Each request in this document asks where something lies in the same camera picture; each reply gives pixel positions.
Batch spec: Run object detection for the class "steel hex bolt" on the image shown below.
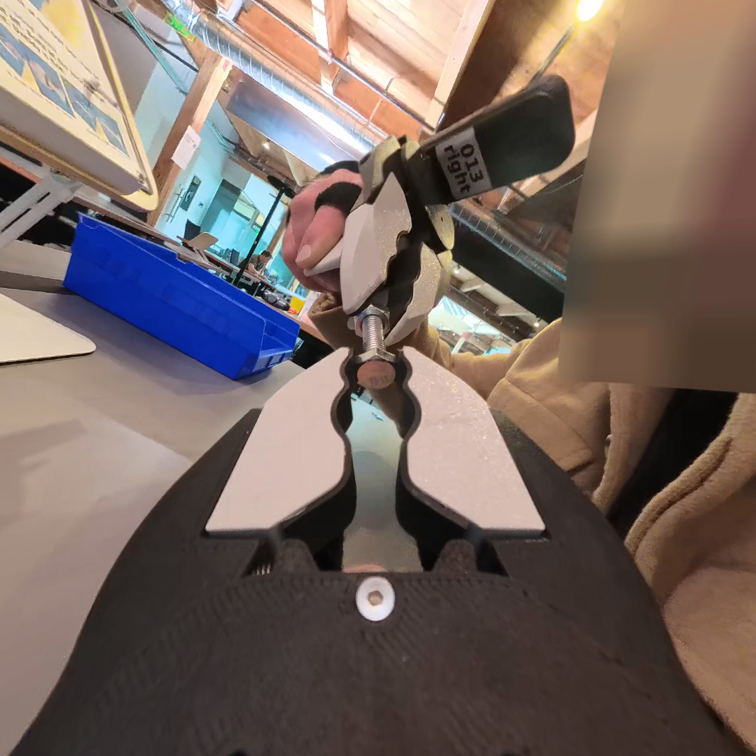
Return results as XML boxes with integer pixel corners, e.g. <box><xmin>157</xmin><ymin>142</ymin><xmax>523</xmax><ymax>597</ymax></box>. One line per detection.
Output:
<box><xmin>352</xmin><ymin>312</ymin><xmax>397</xmax><ymax>392</ymax></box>

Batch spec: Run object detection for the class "person's right hand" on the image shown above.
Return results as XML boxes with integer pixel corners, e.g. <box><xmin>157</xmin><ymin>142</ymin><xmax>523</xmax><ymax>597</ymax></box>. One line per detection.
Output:
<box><xmin>282</xmin><ymin>168</ymin><xmax>365</xmax><ymax>294</ymax></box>

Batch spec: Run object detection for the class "blue plastic bin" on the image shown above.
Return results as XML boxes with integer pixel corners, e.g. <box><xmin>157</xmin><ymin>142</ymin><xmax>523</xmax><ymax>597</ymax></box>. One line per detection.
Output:
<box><xmin>63</xmin><ymin>213</ymin><xmax>301</xmax><ymax>380</ymax></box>

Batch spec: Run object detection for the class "white paper notice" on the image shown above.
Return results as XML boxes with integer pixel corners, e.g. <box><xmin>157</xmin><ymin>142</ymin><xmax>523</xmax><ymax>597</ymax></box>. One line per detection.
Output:
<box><xmin>170</xmin><ymin>124</ymin><xmax>202</xmax><ymax>167</ymax></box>

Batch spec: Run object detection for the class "white stand base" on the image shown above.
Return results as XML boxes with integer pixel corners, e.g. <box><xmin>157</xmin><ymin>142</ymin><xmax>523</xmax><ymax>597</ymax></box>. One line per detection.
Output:
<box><xmin>0</xmin><ymin>0</ymin><xmax>161</xmax><ymax>365</ymax></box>

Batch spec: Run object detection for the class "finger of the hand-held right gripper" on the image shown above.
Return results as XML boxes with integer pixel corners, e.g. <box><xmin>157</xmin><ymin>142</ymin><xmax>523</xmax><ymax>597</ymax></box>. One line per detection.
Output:
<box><xmin>384</xmin><ymin>242</ymin><xmax>453</xmax><ymax>347</ymax></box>
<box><xmin>340</xmin><ymin>176</ymin><xmax>413</xmax><ymax>316</ymax></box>

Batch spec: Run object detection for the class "steel hex nut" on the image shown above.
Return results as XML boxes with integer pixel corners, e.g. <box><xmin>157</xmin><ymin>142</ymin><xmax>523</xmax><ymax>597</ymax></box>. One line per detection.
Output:
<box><xmin>348</xmin><ymin>302</ymin><xmax>392</xmax><ymax>332</ymax></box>

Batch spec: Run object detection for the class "wooden office desk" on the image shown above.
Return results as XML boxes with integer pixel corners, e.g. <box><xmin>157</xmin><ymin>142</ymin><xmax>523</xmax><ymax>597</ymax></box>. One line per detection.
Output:
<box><xmin>142</xmin><ymin>221</ymin><xmax>296</xmax><ymax>297</ymax></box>

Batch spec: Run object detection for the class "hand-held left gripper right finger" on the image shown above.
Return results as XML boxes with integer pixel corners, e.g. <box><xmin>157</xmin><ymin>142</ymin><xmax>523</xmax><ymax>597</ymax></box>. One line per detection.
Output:
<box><xmin>396</xmin><ymin>346</ymin><xmax>546</xmax><ymax>573</ymax></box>

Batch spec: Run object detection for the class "person's tan sweater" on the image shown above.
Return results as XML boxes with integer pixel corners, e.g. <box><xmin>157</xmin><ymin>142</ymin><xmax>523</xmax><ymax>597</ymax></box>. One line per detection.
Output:
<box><xmin>490</xmin><ymin>319</ymin><xmax>756</xmax><ymax>756</ymax></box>

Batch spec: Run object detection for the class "printed instruction sheet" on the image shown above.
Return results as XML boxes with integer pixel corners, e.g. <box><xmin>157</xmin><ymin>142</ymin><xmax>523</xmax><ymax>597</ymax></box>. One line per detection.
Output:
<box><xmin>0</xmin><ymin>0</ymin><xmax>132</xmax><ymax>158</ymax></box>

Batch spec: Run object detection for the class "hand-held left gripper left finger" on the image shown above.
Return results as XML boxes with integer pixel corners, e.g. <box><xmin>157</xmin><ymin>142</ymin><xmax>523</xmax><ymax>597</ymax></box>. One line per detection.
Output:
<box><xmin>205</xmin><ymin>347</ymin><xmax>358</xmax><ymax>573</ymax></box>

